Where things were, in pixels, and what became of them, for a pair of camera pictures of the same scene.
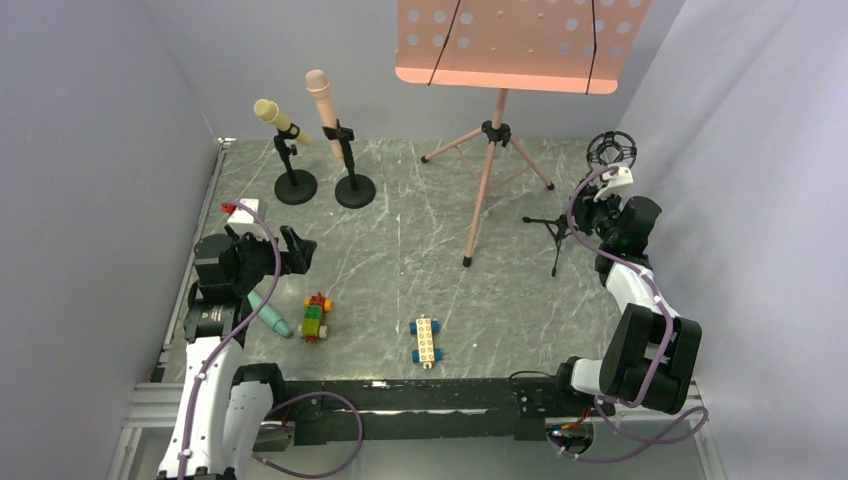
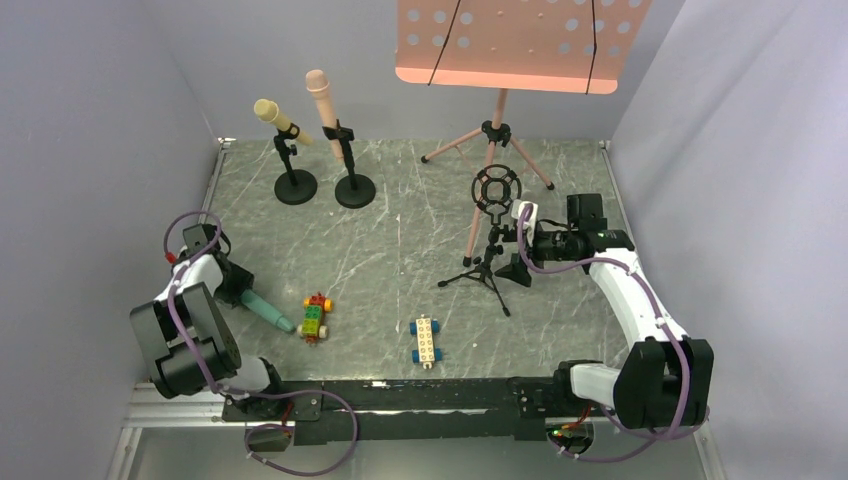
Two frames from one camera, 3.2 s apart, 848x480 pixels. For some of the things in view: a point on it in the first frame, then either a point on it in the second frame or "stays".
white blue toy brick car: [426, 353] stays
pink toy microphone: [317, 83] stays
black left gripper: [279, 250] to [240, 292]
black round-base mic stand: [354, 190] stays
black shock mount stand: [608, 149] to [495, 188]
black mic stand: [296, 186] stays
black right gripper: [589, 212] to [536, 244]
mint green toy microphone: [268, 314] stays
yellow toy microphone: [268, 111] stays
